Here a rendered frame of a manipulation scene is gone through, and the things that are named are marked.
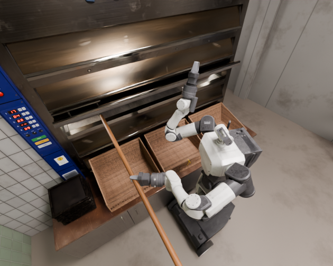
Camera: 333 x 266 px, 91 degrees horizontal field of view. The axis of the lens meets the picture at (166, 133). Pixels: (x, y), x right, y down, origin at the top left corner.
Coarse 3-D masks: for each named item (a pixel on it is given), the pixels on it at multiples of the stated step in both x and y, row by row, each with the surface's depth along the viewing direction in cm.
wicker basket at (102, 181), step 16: (128, 144) 174; (96, 160) 162; (112, 160) 171; (128, 160) 182; (144, 160) 188; (96, 176) 153; (112, 176) 174; (128, 176) 174; (112, 192) 162; (128, 192) 161; (144, 192) 161; (112, 208) 146
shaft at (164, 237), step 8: (104, 120) 144; (112, 136) 130; (120, 152) 119; (128, 168) 109; (136, 184) 101; (144, 200) 94; (152, 208) 92; (152, 216) 88; (160, 224) 86; (160, 232) 83; (168, 240) 80; (168, 248) 78; (176, 256) 76; (176, 264) 74
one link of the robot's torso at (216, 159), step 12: (240, 132) 103; (204, 144) 101; (216, 144) 97; (240, 144) 96; (252, 144) 96; (204, 156) 103; (216, 156) 92; (228, 156) 90; (240, 156) 90; (252, 156) 87; (204, 168) 111; (216, 168) 92; (216, 180) 106
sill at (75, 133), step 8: (216, 80) 193; (224, 80) 198; (200, 88) 185; (168, 96) 173; (176, 96) 173; (144, 104) 164; (152, 104) 163; (160, 104) 168; (128, 112) 155; (136, 112) 158; (112, 120) 149; (80, 128) 142; (88, 128) 141; (96, 128) 145; (72, 136) 138
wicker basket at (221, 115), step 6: (222, 102) 218; (222, 108) 220; (192, 114) 202; (198, 114) 206; (204, 114) 211; (210, 114) 217; (216, 114) 222; (222, 114) 224; (192, 120) 206; (198, 120) 211; (222, 120) 230; (234, 120) 209; (234, 126) 213; (240, 126) 204
